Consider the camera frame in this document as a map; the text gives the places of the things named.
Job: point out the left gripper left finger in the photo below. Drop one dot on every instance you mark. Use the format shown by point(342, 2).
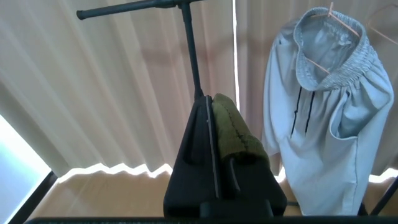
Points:
point(192, 174)

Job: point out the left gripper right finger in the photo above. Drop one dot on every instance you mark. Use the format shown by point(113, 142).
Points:
point(255, 186)

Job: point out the green long-sleeved shirt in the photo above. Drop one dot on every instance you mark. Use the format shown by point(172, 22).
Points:
point(233, 133)

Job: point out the black clothes rack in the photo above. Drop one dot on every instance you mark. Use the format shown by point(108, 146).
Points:
point(189, 37)

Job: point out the pale grey shorts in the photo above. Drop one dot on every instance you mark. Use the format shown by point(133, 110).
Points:
point(326, 161)

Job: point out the beige curtain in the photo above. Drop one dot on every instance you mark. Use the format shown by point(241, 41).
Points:
point(109, 93)

